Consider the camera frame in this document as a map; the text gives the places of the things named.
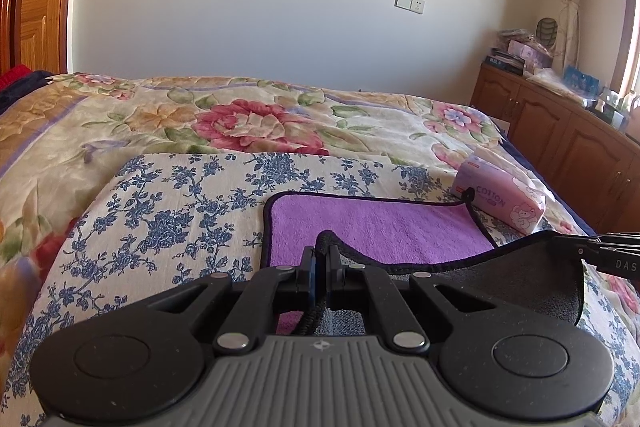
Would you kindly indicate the red cloth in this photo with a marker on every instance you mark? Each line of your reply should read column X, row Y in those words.
column 12, row 76

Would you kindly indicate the clear plastic bags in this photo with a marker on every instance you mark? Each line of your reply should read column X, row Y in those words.
column 575, row 82

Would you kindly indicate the pink tissue pack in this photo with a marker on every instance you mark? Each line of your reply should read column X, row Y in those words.
column 500, row 197

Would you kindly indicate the dark blue cloth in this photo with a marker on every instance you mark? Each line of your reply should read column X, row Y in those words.
column 25, row 88

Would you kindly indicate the purple and grey towel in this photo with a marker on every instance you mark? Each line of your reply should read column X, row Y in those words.
column 380, row 227

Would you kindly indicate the blue floral white quilt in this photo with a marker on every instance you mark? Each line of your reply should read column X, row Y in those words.
column 180, row 217

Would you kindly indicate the floral bed blanket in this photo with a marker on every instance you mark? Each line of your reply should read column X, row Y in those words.
column 210, row 117

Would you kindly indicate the wooden cabinet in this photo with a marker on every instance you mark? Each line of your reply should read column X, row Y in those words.
column 560, row 127

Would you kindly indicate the white wall socket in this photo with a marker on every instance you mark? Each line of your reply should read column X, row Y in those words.
column 410, row 3

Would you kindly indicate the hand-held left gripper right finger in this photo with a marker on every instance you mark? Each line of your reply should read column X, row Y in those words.
column 334, row 277

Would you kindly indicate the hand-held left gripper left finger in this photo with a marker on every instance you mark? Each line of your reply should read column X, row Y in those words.
column 311, row 274

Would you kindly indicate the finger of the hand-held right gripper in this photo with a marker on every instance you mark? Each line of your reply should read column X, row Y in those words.
column 617, row 236
column 607, row 249

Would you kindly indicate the pile of boxes and books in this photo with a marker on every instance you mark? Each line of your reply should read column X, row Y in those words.
column 517, row 52

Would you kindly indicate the woven hand fan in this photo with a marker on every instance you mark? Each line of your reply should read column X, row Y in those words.
column 546, row 33

